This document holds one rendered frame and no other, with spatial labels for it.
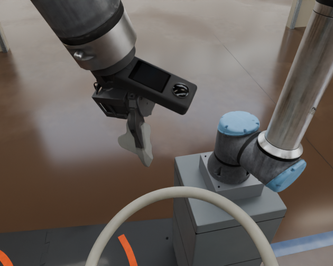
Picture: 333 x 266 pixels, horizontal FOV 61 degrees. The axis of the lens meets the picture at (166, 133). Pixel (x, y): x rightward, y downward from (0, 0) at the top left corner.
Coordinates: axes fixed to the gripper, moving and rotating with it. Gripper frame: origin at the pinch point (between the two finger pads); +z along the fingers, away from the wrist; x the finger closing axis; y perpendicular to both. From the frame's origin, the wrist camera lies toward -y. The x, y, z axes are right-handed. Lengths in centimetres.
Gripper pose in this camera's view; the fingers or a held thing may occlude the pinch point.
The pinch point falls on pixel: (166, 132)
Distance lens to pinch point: 53.2
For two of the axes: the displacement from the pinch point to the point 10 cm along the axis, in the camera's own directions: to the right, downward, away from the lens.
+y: -8.9, -1.3, 4.4
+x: -3.4, 8.2, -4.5
